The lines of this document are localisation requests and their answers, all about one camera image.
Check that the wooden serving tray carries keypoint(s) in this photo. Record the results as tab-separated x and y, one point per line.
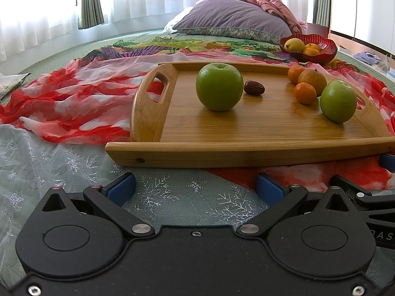
247	126

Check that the small orange fruit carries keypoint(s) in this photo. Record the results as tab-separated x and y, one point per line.
312	46
311	51

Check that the green curtain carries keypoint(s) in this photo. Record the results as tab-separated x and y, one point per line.
322	0
90	1

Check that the small mandarin orange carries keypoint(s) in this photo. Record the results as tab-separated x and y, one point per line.
305	93
295	74

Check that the white pillow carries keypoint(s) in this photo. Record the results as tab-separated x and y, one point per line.
176	21

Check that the green bed mattress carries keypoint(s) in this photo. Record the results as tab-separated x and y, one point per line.
61	57

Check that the sheer snowflake lace cloth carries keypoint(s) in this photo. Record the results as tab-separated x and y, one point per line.
46	166

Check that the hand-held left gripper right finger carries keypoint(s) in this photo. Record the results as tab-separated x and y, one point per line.
269	186

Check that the purple pillow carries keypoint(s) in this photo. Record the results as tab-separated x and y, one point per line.
234	17

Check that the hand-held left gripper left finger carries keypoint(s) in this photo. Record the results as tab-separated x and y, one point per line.
122	186

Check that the yellow pear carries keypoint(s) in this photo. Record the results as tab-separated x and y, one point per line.
293	44

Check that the red glass bowl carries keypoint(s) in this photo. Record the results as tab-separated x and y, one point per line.
324	54

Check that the green apple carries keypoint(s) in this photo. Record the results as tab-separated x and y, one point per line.
219	87
338	101

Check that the brown round pear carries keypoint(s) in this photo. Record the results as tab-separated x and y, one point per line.
313	80

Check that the pink pillow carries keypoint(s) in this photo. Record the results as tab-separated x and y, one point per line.
271	1

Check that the wooden bed frame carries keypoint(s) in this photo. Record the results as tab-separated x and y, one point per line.
345	38

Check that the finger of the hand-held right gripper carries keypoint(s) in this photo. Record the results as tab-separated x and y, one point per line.
388	161
348	186

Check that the colourful printed cloth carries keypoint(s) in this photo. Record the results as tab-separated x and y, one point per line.
200	47

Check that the red and white scarf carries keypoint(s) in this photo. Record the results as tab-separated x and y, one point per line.
77	98

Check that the blue cloth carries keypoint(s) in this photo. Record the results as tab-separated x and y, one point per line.
367	57

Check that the dried red date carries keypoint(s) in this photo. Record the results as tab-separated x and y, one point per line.
254	87

